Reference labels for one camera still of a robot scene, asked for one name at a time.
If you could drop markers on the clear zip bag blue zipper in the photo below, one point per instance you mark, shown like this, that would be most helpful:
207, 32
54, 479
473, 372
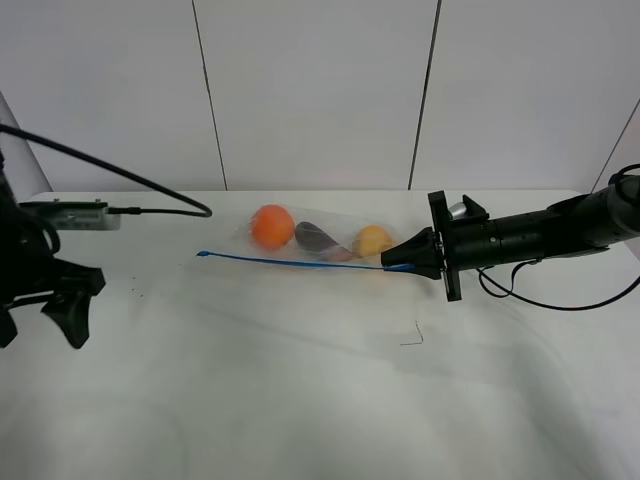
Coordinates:
231, 240

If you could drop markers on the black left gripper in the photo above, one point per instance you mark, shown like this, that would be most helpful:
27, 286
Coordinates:
28, 244

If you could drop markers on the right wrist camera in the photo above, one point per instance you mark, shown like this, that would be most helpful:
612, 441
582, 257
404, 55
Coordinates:
467, 210

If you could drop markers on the purple eggplant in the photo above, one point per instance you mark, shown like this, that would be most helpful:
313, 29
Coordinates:
315, 241

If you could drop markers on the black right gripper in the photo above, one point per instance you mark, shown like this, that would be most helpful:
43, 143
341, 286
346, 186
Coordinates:
461, 245

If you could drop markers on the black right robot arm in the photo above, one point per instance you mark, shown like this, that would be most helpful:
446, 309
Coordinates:
583, 225

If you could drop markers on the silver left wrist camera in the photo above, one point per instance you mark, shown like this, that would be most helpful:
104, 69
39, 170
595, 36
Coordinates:
74, 215

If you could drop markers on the yellow orange fruit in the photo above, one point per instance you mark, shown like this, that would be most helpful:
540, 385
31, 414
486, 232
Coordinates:
371, 240

